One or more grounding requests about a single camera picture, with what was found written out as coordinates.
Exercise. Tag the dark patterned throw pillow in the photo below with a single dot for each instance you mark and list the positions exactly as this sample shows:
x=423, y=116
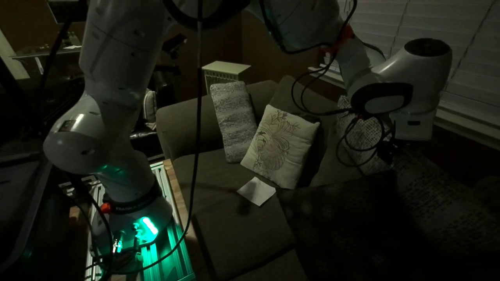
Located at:
x=359, y=230

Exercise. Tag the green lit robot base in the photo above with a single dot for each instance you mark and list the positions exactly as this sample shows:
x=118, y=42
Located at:
x=142, y=244

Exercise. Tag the white side cabinet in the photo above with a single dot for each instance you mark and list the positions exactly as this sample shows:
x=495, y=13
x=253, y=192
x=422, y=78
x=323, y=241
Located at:
x=223, y=72

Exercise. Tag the white window blinds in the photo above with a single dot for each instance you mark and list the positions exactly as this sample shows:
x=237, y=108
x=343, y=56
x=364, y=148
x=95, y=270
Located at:
x=468, y=30

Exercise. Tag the grey knitted throw pillow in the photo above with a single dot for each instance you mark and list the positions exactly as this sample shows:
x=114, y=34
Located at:
x=234, y=117

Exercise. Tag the white paper sheet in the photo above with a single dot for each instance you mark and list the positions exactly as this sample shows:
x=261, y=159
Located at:
x=256, y=191

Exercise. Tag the brown fabric sofa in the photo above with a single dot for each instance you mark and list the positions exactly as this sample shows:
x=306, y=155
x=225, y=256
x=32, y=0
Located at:
x=245, y=242

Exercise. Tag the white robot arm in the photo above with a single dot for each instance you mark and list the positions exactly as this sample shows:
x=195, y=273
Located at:
x=120, y=45

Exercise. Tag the cream embroidered throw pillow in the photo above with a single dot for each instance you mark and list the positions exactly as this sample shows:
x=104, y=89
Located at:
x=279, y=147

